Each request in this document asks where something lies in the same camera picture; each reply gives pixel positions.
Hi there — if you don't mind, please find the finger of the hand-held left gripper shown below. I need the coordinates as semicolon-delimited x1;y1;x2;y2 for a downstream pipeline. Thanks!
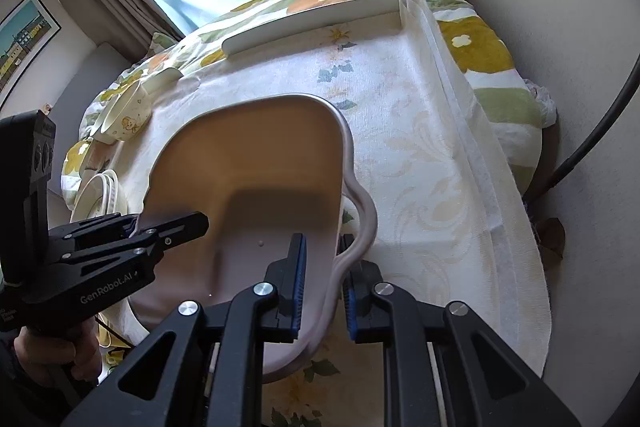
47;214;138;250
50;212;210;278

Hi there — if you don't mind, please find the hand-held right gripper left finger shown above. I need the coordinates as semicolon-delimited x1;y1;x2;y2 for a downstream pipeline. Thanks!
60;233;307;427

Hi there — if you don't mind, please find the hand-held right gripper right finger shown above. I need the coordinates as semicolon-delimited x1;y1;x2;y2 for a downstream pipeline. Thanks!
339;234;583;427

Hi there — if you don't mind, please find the grey-rimmed white plate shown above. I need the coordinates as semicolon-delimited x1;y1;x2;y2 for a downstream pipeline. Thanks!
70;171;118;224

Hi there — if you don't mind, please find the cream printed bowl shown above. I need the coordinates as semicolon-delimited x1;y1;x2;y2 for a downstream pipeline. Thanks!
95;84;153;142

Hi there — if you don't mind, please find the pink scalloped bowl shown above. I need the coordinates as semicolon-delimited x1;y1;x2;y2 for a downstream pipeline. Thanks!
127;93;377;384

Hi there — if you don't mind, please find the small white cup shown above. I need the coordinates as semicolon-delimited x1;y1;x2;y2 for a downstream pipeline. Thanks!
102;79;143;128

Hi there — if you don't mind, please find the person's left hand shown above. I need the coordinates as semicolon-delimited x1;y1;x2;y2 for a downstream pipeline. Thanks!
12;322;103;380

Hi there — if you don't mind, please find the grey padded headboard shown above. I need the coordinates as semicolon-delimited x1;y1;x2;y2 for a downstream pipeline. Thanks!
45;43;136;128

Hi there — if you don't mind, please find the framed houses picture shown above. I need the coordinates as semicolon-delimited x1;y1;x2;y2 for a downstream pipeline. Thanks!
0;0;62;108

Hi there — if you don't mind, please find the white patterned tablecloth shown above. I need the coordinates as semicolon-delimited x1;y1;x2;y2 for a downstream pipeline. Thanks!
100;0;553;427

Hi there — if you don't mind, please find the green pillow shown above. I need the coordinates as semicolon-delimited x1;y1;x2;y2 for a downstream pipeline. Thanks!
150;32;183;58

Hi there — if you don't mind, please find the floral striped blanket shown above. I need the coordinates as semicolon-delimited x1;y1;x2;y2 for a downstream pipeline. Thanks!
60;0;558;188

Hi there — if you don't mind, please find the black clothes rack pole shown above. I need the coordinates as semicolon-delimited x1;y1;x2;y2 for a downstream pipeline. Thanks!
522;52;640;202

